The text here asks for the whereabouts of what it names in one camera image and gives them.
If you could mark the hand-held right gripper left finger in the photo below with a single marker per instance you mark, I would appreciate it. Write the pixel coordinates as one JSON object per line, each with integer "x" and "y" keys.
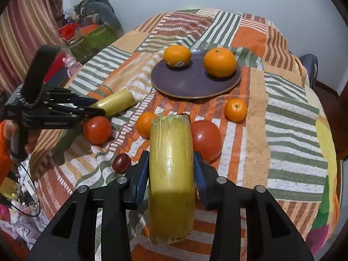
{"x": 141, "y": 185}

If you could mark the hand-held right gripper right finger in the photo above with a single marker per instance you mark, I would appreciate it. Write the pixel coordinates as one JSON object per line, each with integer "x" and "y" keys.
{"x": 199, "y": 182}

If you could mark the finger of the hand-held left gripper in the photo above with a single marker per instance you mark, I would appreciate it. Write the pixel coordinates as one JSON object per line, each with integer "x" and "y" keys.
{"x": 89, "y": 112}
{"x": 68, "y": 97}

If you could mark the large yellow-green sugarcane piece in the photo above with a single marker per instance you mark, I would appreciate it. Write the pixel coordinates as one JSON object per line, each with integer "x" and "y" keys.
{"x": 171, "y": 174}

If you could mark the small yellow-green sugarcane piece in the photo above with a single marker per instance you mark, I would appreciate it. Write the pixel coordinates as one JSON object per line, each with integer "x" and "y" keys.
{"x": 118, "y": 103}

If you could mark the dark purple plate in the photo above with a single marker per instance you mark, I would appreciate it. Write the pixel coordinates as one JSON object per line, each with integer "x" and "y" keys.
{"x": 190, "y": 83}

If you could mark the person's left forearm orange sleeve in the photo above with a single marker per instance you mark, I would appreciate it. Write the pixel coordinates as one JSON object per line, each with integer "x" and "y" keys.
{"x": 4, "y": 152}

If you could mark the small red tomato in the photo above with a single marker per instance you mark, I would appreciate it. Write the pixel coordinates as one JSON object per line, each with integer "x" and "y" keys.
{"x": 97, "y": 130}

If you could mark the dark red grape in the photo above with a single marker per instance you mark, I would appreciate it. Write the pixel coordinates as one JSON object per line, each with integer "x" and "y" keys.
{"x": 121, "y": 163}

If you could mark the pink toy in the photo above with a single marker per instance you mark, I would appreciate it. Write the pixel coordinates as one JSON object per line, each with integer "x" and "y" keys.
{"x": 71, "y": 64}

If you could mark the large red tomato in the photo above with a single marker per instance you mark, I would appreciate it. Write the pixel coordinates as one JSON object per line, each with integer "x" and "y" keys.
{"x": 208, "y": 138}

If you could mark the small orange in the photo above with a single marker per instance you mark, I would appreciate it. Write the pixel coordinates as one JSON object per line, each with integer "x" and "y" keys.
{"x": 143, "y": 126}
{"x": 235, "y": 110}

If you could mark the striped curtain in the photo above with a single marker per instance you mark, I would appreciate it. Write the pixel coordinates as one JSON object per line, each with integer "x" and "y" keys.
{"x": 30, "y": 24}

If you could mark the striped patchwork blanket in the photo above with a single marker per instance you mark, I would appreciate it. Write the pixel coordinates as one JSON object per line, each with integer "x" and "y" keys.
{"x": 285, "y": 130}

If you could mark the orange with sticker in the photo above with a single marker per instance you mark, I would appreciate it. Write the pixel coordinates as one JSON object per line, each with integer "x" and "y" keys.
{"x": 177, "y": 55}

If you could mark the pile of clothes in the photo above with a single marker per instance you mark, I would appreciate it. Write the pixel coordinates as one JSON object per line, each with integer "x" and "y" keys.
{"x": 16, "y": 223}

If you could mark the large orange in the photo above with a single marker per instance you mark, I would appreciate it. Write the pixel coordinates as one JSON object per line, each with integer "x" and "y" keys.
{"x": 219, "y": 62}

